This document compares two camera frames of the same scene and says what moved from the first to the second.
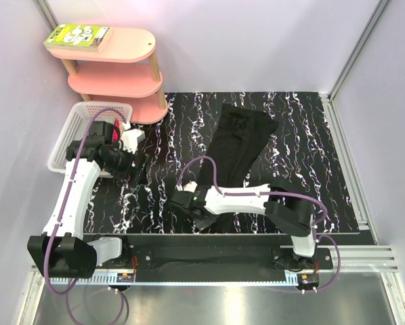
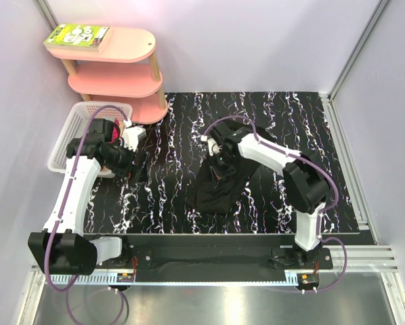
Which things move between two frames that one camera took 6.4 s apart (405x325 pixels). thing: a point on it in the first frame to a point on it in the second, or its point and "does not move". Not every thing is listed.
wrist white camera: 191,187 to 213,147
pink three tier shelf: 124,72 does not move
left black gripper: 133,175 does not move
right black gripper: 205,224 to 219,173
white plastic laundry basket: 77,126 does not move
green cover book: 80,38 does not move
